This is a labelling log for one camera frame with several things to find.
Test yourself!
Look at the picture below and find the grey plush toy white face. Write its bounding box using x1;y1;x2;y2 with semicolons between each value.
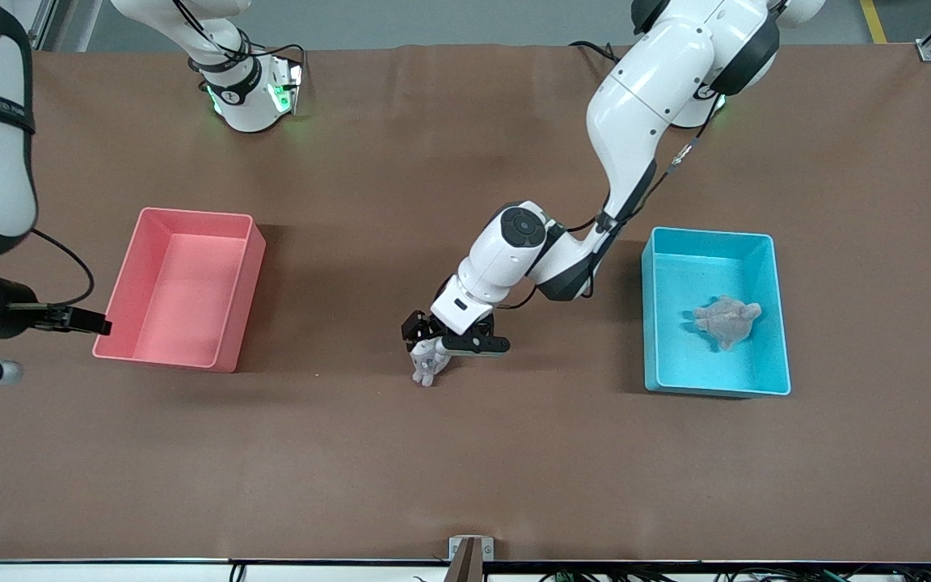
411;338;452;387

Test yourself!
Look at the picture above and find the plain grey plush toy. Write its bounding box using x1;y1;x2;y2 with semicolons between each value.
693;295;763;351

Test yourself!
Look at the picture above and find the pink plastic box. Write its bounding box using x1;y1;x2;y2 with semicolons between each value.
92;207;267;373

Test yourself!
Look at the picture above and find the blue plastic box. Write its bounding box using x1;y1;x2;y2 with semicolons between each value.
641;226;792;399

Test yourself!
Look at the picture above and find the brown table cover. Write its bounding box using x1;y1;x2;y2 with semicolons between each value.
0;42;931;563

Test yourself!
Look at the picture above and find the small metal bracket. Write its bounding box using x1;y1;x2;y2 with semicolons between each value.
449;536;495;561

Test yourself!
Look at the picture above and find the black right base cable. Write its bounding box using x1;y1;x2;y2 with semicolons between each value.
175;0;309;86

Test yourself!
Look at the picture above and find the black base cable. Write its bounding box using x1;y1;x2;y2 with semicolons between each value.
569;40;624;65
175;0;309;86

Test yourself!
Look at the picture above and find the black left base cable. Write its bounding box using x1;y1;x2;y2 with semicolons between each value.
569;40;624;65

